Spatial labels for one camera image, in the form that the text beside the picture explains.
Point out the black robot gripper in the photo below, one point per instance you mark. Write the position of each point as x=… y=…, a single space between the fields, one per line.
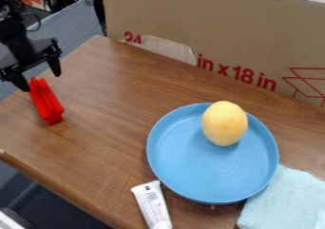
x=26 y=54

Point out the red plastic block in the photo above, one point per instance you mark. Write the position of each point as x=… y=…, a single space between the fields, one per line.
x=46 y=101

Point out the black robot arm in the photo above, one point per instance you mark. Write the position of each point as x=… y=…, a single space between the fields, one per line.
x=11 y=12

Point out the yellow lemon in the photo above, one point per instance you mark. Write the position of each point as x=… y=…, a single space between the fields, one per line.
x=224 y=123

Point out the white cream tube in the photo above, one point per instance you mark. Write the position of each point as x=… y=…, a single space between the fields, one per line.
x=151 y=204

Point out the blue round plate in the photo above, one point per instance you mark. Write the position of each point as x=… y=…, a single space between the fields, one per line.
x=205 y=172

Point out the brown cardboard box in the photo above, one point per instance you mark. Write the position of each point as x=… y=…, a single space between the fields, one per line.
x=265 y=42

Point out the light blue towel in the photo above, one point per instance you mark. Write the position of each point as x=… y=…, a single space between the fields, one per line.
x=290 y=204

